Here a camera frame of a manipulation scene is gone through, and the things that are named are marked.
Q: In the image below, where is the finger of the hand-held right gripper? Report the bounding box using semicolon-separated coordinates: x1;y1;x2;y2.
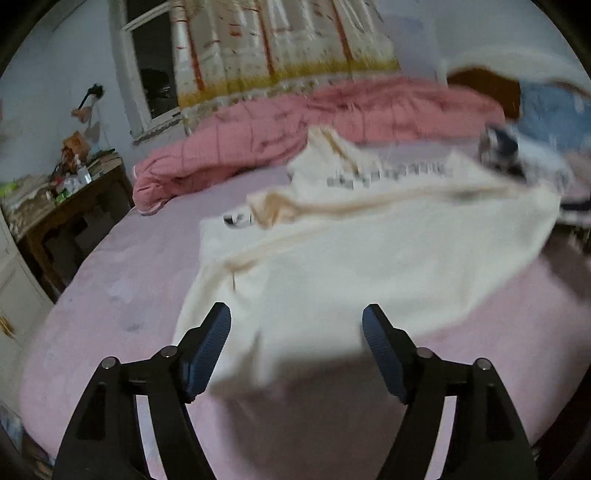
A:
560;198;591;252

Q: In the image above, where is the white and wood bed headboard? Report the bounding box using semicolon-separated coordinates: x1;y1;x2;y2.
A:
445;51;591;121

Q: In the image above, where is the tree print curtain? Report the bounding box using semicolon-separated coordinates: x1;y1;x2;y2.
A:
168;0;400;109

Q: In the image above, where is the blue floral pillow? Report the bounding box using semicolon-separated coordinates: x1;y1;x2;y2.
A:
517;80;591;153

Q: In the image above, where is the pile of desk clutter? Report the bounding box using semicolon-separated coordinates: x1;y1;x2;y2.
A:
0;152;123;232

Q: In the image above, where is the pale purple wall board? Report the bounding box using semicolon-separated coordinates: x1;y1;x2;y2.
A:
379;16;439;79

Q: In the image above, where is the white and navy sweatshirt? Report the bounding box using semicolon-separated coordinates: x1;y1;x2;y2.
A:
478;124;573;185

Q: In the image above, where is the orange box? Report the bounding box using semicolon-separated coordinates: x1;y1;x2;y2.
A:
62;131;90;160

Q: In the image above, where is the wooden desk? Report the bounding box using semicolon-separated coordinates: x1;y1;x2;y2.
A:
0;154;134;303

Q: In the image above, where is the wall lamp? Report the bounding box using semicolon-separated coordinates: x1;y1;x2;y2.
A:
71;84;106;123

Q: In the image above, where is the white framed window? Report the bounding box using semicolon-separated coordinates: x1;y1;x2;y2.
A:
111;0;183;139

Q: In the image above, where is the cream printed hoodie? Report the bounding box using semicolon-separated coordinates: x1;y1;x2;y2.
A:
172;126;561;402

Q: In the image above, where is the pink checked quilt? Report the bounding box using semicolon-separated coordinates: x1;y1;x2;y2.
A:
133;76;506;215

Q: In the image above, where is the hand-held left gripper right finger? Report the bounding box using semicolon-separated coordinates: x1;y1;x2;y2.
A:
361;304;539;480

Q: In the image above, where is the white cabinet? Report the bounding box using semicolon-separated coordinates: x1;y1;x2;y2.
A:
0;217;54;347

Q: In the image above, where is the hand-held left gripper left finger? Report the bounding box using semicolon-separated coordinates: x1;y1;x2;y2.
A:
52;302;232;480

